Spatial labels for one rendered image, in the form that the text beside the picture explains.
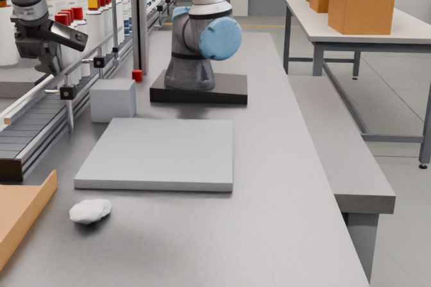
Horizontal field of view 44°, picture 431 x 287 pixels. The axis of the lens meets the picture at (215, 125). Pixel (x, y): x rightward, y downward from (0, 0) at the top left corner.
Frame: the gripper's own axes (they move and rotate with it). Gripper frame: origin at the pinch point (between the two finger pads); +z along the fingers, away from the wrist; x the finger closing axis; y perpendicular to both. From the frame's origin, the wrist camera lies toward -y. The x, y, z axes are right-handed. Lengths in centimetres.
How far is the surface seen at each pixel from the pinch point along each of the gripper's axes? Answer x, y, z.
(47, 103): 10.3, 1.2, 0.4
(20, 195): 48, -7, -16
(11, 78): -10.0, 19.3, 12.1
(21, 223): 59, -13, -25
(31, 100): 26.6, -4.1, -18.2
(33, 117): 19.8, 0.7, -5.1
